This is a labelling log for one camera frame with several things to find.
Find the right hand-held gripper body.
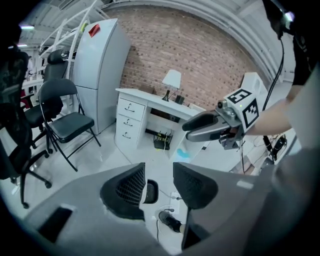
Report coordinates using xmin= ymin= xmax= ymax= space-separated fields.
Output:
xmin=216 ymin=87 xmax=261 ymax=151

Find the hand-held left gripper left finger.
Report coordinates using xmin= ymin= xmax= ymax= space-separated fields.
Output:
xmin=99 ymin=162 xmax=147 ymax=222

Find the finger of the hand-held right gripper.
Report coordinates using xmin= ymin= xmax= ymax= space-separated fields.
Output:
xmin=182 ymin=110 xmax=221 ymax=132
xmin=185 ymin=125 xmax=231 ymax=142

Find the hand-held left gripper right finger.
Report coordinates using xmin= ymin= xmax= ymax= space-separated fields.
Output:
xmin=172 ymin=161 xmax=220 ymax=211

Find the person's right forearm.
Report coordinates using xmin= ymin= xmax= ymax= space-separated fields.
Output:
xmin=246 ymin=97 xmax=300 ymax=137

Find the white cabinet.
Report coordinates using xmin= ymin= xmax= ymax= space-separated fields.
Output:
xmin=240 ymin=72 xmax=269 ymax=101

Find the black router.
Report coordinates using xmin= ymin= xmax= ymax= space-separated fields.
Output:
xmin=152 ymin=129 xmax=174 ymax=151

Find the person's black sneaker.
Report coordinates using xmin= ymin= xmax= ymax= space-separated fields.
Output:
xmin=158 ymin=210 xmax=185 ymax=234

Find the white shade table lamp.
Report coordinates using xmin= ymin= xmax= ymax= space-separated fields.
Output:
xmin=161 ymin=69 xmax=183 ymax=102

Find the white desk with drawers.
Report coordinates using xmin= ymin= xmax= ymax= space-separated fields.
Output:
xmin=114 ymin=87 xmax=214 ymax=161

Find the person's black shirt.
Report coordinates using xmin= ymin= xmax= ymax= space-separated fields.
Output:
xmin=262 ymin=0 xmax=320 ymax=87

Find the black folding chair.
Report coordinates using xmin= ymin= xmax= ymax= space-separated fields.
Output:
xmin=38 ymin=78 xmax=102 ymax=172

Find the grey refrigerator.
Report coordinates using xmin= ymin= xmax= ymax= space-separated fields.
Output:
xmin=71 ymin=17 xmax=132 ymax=135

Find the red diamond sticker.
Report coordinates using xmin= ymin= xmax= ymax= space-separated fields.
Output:
xmin=87 ymin=23 xmax=102 ymax=39

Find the black mesh office chair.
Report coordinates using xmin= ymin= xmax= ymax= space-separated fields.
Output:
xmin=0 ymin=23 xmax=54 ymax=210

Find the white shelving rack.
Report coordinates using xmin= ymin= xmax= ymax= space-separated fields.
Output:
xmin=38 ymin=0 xmax=111 ymax=76

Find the black cable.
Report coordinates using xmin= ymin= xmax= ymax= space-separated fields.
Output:
xmin=261 ymin=34 xmax=286 ymax=113

